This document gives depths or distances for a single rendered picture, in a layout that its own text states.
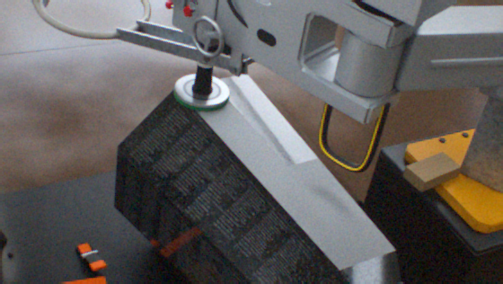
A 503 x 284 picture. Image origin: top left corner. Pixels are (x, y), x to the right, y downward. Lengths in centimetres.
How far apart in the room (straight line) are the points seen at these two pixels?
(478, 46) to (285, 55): 61
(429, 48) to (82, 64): 266
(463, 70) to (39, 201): 204
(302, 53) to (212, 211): 65
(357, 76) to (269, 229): 60
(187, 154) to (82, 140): 126
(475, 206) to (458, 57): 63
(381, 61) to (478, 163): 76
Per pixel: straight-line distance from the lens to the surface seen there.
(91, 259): 351
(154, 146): 313
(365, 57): 249
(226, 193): 285
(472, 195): 307
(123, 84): 463
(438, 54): 259
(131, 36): 327
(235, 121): 305
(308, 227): 267
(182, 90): 313
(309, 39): 262
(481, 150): 307
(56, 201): 382
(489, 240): 297
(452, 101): 509
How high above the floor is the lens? 259
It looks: 37 degrees down
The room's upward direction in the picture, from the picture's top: 11 degrees clockwise
